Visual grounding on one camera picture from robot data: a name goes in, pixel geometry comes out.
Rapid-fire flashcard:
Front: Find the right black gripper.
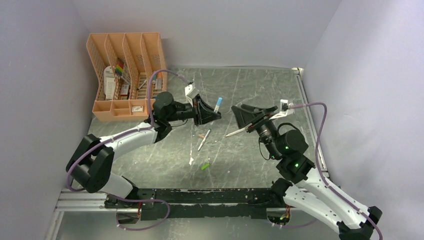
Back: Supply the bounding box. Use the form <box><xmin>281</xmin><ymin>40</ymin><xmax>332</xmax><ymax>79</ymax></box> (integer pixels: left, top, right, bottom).
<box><xmin>231</xmin><ymin>104</ymin><xmax>281</xmax><ymax>159</ymax></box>

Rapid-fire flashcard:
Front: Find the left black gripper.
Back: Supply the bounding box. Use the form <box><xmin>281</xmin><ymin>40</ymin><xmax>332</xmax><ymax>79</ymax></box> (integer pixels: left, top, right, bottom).
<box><xmin>166</xmin><ymin>93</ymin><xmax>221</xmax><ymax>127</ymax></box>

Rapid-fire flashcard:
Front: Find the blue pen cap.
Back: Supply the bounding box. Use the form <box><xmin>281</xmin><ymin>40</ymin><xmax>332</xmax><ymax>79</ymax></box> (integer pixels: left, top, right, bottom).
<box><xmin>216</xmin><ymin>97</ymin><xmax>223</xmax><ymax>106</ymax></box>

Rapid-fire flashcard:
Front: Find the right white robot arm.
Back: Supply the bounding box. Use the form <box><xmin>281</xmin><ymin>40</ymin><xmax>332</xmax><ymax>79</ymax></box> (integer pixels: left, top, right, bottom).
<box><xmin>231</xmin><ymin>103</ymin><xmax>383</xmax><ymax>240</ymax></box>

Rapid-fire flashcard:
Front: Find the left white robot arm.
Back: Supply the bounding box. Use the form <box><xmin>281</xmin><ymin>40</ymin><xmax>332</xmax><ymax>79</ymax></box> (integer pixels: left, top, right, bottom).
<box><xmin>66</xmin><ymin>91</ymin><xmax>222</xmax><ymax>208</ymax></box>

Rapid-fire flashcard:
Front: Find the white pen on table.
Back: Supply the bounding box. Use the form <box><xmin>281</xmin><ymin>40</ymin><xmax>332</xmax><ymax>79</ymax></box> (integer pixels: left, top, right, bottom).
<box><xmin>197</xmin><ymin>128</ymin><xmax>212</xmax><ymax>152</ymax></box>

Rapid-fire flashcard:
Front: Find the green pen cap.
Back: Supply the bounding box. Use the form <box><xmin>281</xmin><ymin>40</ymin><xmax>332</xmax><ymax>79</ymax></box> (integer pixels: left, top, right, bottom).
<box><xmin>201</xmin><ymin>163</ymin><xmax>210</xmax><ymax>171</ymax></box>

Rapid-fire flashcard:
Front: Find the small white box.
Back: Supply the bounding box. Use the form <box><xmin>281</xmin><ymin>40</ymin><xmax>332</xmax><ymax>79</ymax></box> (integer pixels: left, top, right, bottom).
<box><xmin>131</xmin><ymin>105</ymin><xmax>144</xmax><ymax>114</ymax></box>

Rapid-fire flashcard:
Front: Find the orange file organizer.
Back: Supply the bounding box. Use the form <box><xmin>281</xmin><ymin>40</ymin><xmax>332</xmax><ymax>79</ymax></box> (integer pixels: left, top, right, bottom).
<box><xmin>86</xmin><ymin>32</ymin><xmax>168</xmax><ymax>122</ymax></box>

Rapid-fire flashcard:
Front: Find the colored markers pack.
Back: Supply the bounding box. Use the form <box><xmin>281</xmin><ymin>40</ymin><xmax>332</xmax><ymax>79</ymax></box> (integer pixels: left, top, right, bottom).
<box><xmin>114</xmin><ymin>58</ymin><xmax>125</xmax><ymax>79</ymax></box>

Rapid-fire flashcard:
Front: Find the white booklet in organizer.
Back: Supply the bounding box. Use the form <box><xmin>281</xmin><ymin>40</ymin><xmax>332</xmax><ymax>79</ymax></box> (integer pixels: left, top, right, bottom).
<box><xmin>103</xmin><ymin>66</ymin><xmax>116</xmax><ymax>100</ymax></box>

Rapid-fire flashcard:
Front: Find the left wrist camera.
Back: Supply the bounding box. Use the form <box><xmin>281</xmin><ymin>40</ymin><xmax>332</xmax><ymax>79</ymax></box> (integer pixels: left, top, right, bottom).
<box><xmin>184</xmin><ymin>82</ymin><xmax>200</xmax><ymax>107</ymax></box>

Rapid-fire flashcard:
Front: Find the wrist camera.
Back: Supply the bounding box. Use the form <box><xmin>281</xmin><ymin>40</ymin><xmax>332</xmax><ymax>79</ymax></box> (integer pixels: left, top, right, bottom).
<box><xmin>270</xmin><ymin>99</ymin><xmax>294</xmax><ymax>120</ymax></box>
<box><xmin>184</xmin><ymin>82</ymin><xmax>200</xmax><ymax>107</ymax></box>

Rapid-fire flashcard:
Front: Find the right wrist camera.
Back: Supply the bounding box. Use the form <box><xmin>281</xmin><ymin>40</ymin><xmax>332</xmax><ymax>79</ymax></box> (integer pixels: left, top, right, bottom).
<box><xmin>270</xmin><ymin>99</ymin><xmax>294</xmax><ymax>120</ymax></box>

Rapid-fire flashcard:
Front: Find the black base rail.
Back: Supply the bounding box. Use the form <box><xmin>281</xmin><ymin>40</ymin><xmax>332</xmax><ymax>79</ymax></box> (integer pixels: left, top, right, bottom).
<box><xmin>104</xmin><ymin>188</ymin><xmax>287</xmax><ymax>221</ymax></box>

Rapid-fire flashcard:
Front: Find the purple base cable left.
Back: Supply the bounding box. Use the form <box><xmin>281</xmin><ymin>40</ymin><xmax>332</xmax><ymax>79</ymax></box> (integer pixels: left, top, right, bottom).
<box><xmin>105</xmin><ymin>193</ymin><xmax>172</xmax><ymax>232</ymax></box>

